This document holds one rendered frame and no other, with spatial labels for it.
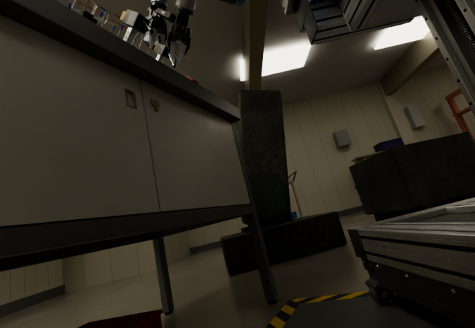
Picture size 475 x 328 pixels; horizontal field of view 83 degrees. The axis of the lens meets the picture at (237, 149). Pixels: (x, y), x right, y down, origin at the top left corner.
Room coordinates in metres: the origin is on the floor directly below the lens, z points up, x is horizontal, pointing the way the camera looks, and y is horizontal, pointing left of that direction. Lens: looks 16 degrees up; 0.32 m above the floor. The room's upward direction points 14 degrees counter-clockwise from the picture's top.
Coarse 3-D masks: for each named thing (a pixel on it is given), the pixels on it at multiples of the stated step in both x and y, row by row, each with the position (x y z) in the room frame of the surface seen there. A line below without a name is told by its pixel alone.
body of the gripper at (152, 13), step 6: (156, 6) 0.96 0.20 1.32; (162, 6) 0.96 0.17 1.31; (150, 12) 0.98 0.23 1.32; (150, 18) 0.96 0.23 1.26; (156, 18) 0.95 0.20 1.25; (162, 18) 0.98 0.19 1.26; (156, 24) 0.96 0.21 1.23; (162, 24) 0.98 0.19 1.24; (156, 30) 1.00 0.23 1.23; (162, 30) 0.99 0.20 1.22
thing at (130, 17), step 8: (128, 16) 0.65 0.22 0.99; (136, 16) 0.64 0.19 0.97; (128, 24) 0.65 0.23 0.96; (136, 24) 0.65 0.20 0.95; (144, 24) 0.67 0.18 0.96; (128, 32) 0.68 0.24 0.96; (136, 32) 0.68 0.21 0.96; (144, 32) 0.68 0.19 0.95; (152, 32) 0.65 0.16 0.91; (128, 40) 0.68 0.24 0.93
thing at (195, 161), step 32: (160, 96) 0.76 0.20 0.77; (160, 128) 0.74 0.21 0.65; (192, 128) 0.89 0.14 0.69; (224, 128) 1.12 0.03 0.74; (160, 160) 0.72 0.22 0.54; (192, 160) 0.86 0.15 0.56; (224, 160) 1.06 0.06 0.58; (160, 192) 0.70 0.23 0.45; (192, 192) 0.83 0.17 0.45; (224, 192) 1.01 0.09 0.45
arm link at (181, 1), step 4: (180, 0) 0.81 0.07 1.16; (184, 0) 0.81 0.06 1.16; (188, 0) 0.81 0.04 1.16; (192, 0) 0.82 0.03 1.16; (196, 0) 0.83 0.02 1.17; (176, 4) 0.82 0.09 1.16; (180, 4) 0.81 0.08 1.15; (184, 4) 0.81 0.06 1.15; (188, 4) 0.82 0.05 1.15; (192, 4) 0.83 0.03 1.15; (184, 8) 0.83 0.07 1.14; (188, 8) 0.83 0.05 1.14; (192, 8) 0.84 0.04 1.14
